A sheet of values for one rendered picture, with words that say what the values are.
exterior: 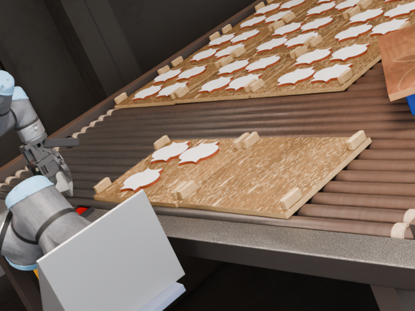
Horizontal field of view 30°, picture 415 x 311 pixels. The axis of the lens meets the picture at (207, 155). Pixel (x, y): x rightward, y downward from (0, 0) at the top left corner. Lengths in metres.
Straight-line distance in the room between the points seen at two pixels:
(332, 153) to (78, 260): 0.69
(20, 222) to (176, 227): 0.40
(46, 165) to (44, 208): 0.47
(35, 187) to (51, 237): 0.13
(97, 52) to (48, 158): 2.64
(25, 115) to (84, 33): 2.63
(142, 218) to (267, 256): 0.30
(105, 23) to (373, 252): 3.59
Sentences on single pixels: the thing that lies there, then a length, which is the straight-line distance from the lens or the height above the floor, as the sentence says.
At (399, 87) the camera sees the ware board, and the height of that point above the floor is 1.04.
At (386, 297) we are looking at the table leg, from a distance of 1.58.
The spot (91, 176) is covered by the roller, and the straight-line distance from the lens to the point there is 2.65.
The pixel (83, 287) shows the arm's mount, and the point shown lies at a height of 1.00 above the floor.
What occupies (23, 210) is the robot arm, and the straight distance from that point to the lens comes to 1.83.
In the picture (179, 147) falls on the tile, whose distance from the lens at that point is 2.42.
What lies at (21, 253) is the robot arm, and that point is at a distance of 1.94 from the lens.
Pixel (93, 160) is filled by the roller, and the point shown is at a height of 0.92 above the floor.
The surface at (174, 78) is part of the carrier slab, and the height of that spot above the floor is 0.94.
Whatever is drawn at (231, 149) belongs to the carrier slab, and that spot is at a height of 0.94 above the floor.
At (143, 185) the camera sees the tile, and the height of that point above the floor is 0.95.
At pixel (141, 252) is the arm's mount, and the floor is 0.98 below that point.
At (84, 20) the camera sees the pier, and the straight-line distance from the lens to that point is 4.84.
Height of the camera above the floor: 1.71
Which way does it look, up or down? 20 degrees down
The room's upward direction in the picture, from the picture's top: 24 degrees counter-clockwise
